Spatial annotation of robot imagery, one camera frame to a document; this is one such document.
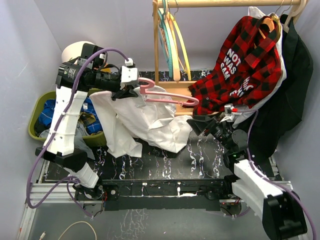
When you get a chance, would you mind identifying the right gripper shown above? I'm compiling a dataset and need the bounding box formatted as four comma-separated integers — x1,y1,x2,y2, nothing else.
187,111,233,152

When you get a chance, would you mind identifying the pink hanger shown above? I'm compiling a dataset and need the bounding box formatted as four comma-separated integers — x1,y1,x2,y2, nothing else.
138,77,199,107

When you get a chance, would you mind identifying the white shirt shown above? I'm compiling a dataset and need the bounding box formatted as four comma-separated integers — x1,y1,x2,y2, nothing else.
89,91,192,158

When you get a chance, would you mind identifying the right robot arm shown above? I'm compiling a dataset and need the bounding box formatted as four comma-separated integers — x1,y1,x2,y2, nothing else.
187,115,308,240

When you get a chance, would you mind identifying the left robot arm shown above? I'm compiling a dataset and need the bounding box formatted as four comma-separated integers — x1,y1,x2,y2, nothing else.
35,42,135,200

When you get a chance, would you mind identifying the red plaid shirt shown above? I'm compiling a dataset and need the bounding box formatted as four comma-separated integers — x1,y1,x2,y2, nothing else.
188,16,282,115

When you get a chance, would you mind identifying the yellow hanger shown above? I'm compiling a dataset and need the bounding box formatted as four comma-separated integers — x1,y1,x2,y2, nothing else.
167,10,191,80

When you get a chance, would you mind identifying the orange wooden hanger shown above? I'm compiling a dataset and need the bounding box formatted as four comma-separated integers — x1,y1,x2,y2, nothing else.
258,14,282,51

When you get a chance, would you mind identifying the cream wooden hanger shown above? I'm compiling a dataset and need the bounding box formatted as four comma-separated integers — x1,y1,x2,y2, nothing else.
282,0,308,33

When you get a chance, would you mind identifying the wooden clothes rack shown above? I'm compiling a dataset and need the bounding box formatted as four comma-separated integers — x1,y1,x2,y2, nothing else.
151,0,310,120

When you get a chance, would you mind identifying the olive green laundry basket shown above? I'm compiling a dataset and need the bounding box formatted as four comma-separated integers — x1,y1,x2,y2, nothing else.
28,91,107,147

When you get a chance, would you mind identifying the black garment on rack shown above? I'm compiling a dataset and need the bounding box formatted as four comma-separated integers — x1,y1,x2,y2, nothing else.
238,21,314,160

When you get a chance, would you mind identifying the grey garment in basket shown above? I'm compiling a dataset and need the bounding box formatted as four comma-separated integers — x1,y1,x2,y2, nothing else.
39,122,97,161

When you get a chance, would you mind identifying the round pastel drawer cabinet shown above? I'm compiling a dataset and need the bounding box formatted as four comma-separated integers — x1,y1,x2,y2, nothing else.
61,41,95,63

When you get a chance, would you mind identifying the blue garment in basket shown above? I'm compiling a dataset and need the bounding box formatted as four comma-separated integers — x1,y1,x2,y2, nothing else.
34,97,102,137

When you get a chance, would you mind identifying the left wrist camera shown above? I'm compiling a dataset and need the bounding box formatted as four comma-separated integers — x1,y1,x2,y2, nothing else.
120,57,139,89

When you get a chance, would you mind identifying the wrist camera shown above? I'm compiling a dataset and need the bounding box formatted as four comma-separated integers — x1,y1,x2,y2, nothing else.
120,57,139,89
221,104,238,122

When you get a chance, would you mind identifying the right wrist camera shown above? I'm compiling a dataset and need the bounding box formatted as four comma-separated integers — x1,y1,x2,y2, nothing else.
221,104,238,122

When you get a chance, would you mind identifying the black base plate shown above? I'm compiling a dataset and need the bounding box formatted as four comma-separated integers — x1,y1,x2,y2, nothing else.
102,178,243,214

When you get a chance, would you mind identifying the aluminium frame rail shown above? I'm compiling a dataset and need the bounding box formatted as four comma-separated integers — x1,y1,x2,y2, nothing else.
16,154,310,240

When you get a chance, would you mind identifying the beige cable on floor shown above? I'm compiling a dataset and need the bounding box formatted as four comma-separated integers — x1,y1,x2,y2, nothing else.
38,220,98,240

